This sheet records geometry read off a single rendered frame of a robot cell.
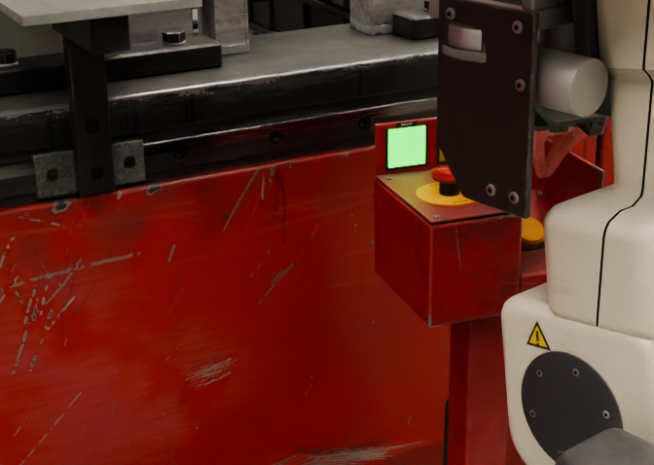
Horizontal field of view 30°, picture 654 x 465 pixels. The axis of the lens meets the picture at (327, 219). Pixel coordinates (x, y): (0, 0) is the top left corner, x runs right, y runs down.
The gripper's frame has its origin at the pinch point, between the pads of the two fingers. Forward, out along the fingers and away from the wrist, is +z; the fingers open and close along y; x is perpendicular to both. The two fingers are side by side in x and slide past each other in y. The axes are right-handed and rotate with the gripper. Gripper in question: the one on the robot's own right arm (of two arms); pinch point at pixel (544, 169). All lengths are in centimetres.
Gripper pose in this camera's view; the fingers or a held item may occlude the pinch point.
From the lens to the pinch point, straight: 133.2
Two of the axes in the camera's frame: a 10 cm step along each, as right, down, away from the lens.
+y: -3.3, -5.5, 7.7
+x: -9.4, 1.5, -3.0
